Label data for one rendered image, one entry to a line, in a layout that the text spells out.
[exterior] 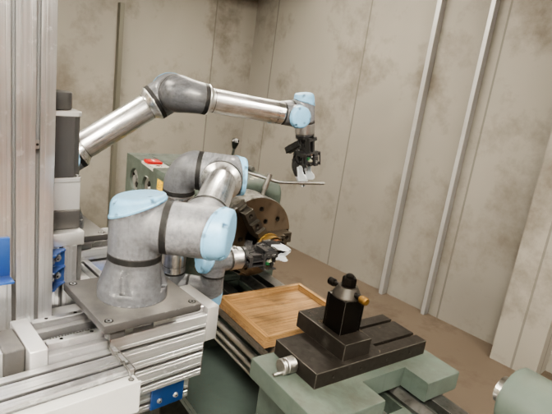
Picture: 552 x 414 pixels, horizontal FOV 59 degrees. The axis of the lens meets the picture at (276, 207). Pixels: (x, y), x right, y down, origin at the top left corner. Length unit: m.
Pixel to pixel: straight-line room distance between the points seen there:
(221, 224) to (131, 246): 0.19
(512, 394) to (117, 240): 0.86
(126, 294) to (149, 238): 0.13
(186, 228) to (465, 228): 3.15
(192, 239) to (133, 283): 0.16
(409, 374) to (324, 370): 0.29
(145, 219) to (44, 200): 0.23
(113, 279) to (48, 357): 0.19
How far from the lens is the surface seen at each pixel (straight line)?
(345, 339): 1.36
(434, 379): 1.49
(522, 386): 1.16
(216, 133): 5.45
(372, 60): 4.47
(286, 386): 1.30
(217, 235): 1.00
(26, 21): 1.08
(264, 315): 1.70
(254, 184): 1.99
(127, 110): 1.62
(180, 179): 1.43
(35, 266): 1.20
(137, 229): 1.03
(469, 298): 4.05
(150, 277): 1.08
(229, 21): 5.45
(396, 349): 1.49
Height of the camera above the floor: 1.66
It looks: 14 degrees down
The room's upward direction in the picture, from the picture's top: 8 degrees clockwise
